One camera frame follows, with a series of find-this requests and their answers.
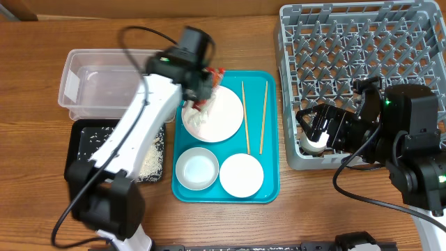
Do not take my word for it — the grey dishwasher rack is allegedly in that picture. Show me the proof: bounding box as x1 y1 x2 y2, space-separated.
274 1 445 170

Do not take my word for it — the white napkin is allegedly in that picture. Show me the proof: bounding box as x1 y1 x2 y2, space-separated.
182 93 217 128

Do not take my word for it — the large white plate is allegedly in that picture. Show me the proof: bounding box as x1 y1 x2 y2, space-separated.
181 86 244 143

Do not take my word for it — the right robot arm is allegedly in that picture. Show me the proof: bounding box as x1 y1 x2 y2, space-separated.
295 79 445 250

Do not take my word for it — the red snack wrapper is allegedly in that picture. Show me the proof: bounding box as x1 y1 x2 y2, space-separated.
192 67 225 112

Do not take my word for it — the grey rice bowl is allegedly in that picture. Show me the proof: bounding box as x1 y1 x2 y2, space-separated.
175 147 220 191

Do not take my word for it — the left wooden chopstick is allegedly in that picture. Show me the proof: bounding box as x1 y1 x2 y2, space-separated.
241 81 251 155

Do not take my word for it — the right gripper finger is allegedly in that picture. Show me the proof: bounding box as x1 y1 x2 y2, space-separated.
316 118 331 146
295 104 336 139

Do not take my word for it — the teal serving tray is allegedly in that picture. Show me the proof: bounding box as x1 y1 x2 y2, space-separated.
171 70 280 204

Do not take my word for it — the right wooden chopstick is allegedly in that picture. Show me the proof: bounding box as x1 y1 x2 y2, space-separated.
259 81 268 155

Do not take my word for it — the black tray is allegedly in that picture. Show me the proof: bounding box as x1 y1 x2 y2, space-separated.
63 119 167 184

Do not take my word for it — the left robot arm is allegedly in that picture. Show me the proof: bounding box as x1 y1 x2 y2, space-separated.
50 26 216 250

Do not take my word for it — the white rice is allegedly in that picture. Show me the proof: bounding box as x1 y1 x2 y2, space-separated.
74 125 165 183

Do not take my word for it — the clear plastic bin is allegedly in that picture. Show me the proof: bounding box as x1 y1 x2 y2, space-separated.
58 49 140 121

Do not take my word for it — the white cup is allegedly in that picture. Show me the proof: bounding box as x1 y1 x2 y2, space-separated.
300 132 327 155

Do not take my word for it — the wooden chopstick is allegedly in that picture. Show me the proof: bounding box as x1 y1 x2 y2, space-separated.
241 81 251 155
259 81 268 155

